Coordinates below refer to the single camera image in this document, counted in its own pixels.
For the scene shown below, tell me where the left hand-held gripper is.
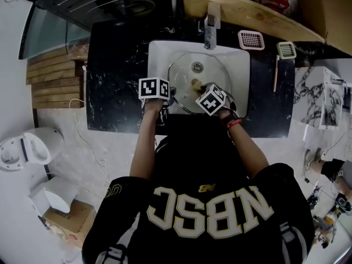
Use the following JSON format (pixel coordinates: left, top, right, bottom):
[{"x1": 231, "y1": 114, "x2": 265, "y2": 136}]
[{"x1": 138, "y1": 77, "x2": 178, "y2": 126}]

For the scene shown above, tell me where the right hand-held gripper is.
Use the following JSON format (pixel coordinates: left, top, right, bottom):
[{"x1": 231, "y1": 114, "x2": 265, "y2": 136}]
[{"x1": 195, "y1": 83, "x2": 238, "y2": 117}]

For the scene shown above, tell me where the glass pot lid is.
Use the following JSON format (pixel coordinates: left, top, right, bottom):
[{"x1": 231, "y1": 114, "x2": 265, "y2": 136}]
[{"x1": 167, "y1": 51, "x2": 232, "y2": 115}]

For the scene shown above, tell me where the person's left forearm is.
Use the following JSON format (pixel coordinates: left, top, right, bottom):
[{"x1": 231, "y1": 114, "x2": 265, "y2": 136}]
[{"x1": 129, "y1": 97, "x2": 163, "y2": 180}]

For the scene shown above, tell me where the person's right forearm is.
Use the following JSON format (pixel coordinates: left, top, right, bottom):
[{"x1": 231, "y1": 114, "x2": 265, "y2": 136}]
[{"x1": 217, "y1": 110, "x2": 270, "y2": 179}]

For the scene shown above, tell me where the white sink basin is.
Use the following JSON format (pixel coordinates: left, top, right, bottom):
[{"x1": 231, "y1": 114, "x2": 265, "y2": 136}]
[{"x1": 147, "y1": 40, "x2": 251, "y2": 116}]

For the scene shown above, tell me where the black wristwatch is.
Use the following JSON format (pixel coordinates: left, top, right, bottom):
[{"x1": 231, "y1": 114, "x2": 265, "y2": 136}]
[{"x1": 221, "y1": 112, "x2": 239, "y2": 126}]

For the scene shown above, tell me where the red wristband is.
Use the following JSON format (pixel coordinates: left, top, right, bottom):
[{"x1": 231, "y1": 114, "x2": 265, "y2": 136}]
[{"x1": 227, "y1": 118, "x2": 243, "y2": 130}]

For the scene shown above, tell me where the chrome faucet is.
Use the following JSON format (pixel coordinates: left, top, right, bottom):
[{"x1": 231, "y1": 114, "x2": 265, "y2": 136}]
[{"x1": 197, "y1": 1, "x2": 221, "y2": 50}]

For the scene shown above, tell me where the black marble vanity counter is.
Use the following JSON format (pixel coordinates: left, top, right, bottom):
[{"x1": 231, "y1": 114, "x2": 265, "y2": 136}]
[{"x1": 86, "y1": 20, "x2": 295, "y2": 139}]

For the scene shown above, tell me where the pink toothbrush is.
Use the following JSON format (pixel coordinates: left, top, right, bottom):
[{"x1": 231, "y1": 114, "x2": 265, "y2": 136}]
[{"x1": 272, "y1": 54, "x2": 280, "y2": 92}]

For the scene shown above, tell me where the large cardboard box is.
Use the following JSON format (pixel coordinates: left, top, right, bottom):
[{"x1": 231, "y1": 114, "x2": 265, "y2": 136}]
[{"x1": 181, "y1": 0, "x2": 352, "y2": 57}]

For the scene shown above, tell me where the cream soap dish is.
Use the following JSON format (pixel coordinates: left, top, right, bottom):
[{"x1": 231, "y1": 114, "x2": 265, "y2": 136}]
[{"x1": 276, "y1": 41, "x2": 297, "y2": 60}]

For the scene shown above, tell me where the black jersey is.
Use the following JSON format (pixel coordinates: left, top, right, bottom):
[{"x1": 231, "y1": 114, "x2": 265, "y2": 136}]
[{"x1": 81, "y1": 114, "x2": 316, "y2": 264}]

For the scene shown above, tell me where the white marble patterned cabinet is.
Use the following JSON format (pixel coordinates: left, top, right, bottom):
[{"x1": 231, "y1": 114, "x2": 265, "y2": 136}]
[{"x1": 293, "y1": 66, "x2": 346, "y2": 130}]

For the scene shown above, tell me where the wooden pallet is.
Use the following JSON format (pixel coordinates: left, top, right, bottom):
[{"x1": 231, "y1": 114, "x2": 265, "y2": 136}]
[{"x1": 26, "y1": 47, "x2": 90, "y2": 109}]

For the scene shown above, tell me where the white toilet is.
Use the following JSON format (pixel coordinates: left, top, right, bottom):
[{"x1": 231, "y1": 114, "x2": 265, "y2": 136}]
[{"x1": 0, "y1": 127, "x2": 65, "y2": 172}]

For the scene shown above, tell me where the glass panel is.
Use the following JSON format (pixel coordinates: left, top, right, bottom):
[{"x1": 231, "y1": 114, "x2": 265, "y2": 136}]
[{"x1": 18, "y1": 9, "x2": 91, "y2": 61}]

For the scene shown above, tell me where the small cardboard box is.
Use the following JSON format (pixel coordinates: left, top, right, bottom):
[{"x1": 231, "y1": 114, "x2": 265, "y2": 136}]
[{"x1": 42, "y1": 199, "x2": 97, "y2": 249}]

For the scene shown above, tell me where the white floor cable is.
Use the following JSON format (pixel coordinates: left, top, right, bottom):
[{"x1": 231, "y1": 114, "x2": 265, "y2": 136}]
[{"x1": 68, "y1": 97, "x2": 111, "y2": 175}]

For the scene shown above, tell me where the black cable bundle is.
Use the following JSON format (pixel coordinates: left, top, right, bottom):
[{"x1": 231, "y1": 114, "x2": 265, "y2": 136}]
[{"x1": 306, "y1": 187, "x2": 321, "y2": 210}]

